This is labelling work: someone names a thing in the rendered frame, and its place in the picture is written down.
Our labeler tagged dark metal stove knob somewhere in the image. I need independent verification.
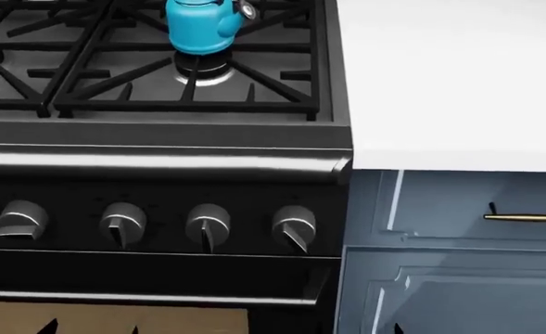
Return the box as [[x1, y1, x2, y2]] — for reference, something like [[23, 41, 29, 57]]
[[0, 199, 50, 242], [97, 201, 148, 251], [271, 204, 318, 256], [184, 202, 232, 254]]

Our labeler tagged black gas stove range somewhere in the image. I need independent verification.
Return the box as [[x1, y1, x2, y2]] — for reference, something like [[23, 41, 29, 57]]
[[0, 0, 355, 334]]

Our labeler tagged round gas burner under kettle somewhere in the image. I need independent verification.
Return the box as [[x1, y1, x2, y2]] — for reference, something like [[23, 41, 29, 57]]
[[173, 50, 237, 87]]

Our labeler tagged black oven door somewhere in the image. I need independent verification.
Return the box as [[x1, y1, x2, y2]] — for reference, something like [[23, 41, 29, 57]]
[[0, 248, 344, 334]]

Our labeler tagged blue-grey cabinet door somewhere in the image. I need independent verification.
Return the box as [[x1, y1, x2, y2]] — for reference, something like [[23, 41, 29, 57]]
[[334, 244, 546, 334]]

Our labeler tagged blue-grey drawer front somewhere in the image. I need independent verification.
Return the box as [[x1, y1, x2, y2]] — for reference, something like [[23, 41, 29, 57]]
[[346, 169, 546, 247]]

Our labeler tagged large black cast-iron grate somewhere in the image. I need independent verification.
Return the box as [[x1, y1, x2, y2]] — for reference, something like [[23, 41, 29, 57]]
[[52, 0, 325, 122]]

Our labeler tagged blue kettle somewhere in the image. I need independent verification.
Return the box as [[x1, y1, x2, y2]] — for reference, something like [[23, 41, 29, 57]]
[[164, 0, 259, 57]]

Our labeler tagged black oven door handle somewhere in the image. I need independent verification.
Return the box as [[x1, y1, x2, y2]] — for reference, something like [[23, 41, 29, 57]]
[[0, 289, 324, 306]]

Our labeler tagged brass drawer handle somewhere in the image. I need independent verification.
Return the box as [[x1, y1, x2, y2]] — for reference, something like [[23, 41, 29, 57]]
[[482, 201, 546, 223]]

